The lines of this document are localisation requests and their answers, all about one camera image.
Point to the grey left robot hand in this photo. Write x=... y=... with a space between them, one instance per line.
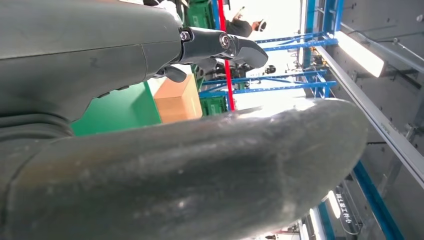
x=165 y=182

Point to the green table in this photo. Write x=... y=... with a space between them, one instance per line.
x=126 y=109

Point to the cardboard box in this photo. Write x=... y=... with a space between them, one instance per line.
x=179 y=99

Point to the green plastic crate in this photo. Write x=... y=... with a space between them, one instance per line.
x=200 y=15
x=213 y=106

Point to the ceiling light panel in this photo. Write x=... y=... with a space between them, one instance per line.
x=334 y=203
x=359 y=53

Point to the person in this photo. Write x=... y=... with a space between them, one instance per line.
x=238 y=28

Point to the black banner with text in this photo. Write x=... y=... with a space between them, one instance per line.
x=344 y=208

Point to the blue metal rack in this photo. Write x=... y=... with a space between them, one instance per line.
x=298 y=44

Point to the blue steel beam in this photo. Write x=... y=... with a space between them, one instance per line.
x=377 y=202

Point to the red post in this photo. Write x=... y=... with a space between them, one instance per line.
x=228 y=89

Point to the white ceiling rail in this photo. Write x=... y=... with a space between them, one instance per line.
x=381 y=122

